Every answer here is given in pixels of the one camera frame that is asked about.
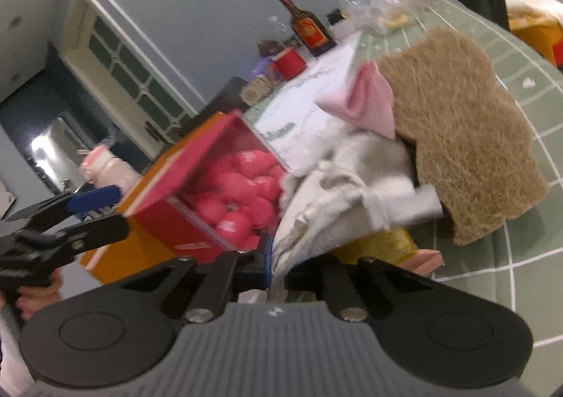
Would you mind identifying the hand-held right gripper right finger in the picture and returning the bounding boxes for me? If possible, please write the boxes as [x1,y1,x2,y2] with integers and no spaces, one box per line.
[316,257,437,322]

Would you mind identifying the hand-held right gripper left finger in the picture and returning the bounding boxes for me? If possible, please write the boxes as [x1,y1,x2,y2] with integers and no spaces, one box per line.
[122,251,242,322]

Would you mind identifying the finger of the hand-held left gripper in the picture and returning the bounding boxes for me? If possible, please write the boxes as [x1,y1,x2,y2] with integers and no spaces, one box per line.
[26,214,131,258]
[6,186,122,233]

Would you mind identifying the orange cardboard box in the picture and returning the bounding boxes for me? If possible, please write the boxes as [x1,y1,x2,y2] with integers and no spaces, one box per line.
[79,110,232,287]

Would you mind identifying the yellow cloth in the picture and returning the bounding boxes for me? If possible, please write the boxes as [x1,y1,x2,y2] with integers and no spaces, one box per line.
[338,227,417,269]

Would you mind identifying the cream white cloth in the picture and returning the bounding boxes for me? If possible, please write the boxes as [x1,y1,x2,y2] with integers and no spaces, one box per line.
[269,115,446,294]

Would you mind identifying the brown loofah pad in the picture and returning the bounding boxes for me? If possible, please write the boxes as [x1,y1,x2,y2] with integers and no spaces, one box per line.
[377,25,551,247]

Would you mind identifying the person's left hand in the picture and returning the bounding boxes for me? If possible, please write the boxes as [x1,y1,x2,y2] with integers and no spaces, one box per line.
[15,269,63,321]

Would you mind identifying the pink water bottle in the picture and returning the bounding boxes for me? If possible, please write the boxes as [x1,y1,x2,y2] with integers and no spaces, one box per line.
[78,145,142,196]

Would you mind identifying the red box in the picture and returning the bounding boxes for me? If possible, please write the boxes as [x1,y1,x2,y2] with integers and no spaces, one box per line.
[122,110,289,265]

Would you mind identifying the pink sponge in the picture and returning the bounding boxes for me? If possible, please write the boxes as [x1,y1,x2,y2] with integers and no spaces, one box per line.
[401,249,443,277]

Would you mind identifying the glass panel door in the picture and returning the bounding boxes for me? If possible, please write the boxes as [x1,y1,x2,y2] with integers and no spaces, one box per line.
[61,0,204,148]

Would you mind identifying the small wooden radio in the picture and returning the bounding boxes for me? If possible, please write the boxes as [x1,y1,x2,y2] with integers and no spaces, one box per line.
[239,74,274,108]

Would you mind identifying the pink cloth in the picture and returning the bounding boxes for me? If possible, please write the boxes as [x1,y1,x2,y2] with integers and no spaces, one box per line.
[314,61,397,141]

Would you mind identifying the purple pouch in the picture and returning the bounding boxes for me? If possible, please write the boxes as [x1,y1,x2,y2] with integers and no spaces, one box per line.
[250,57,276,77]

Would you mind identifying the red mug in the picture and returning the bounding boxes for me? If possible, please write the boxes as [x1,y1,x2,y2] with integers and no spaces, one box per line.
[272,48,307,80]

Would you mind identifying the brown figurine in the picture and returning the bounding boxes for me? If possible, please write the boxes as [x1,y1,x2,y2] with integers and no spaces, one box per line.
[257,39,283,57]

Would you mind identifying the white box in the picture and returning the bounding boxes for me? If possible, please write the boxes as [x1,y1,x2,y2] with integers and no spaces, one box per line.
[331,19,362,40]

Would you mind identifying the brown liquor bottle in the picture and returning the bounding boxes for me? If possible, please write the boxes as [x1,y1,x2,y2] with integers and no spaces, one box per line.
[279,0,337,57]

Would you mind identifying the small orange box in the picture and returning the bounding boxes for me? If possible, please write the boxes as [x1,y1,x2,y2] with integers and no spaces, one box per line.
[506,12,563,69]

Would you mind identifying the wall mirror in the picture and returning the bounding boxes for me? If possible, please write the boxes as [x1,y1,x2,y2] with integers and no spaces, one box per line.
[30,114,85,170]

